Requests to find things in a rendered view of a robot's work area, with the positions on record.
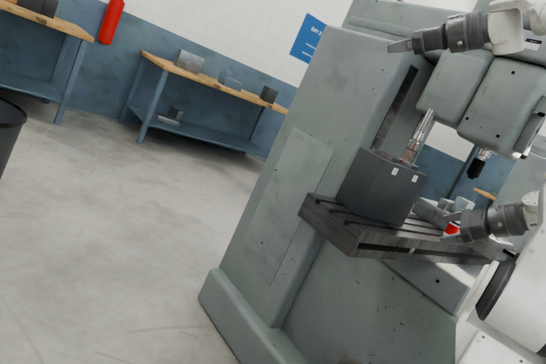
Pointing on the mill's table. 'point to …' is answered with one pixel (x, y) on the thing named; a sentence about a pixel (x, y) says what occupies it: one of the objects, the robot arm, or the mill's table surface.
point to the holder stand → (381, 186)
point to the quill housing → (503, 106)
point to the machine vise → (488, 247)
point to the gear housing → (534, 48)
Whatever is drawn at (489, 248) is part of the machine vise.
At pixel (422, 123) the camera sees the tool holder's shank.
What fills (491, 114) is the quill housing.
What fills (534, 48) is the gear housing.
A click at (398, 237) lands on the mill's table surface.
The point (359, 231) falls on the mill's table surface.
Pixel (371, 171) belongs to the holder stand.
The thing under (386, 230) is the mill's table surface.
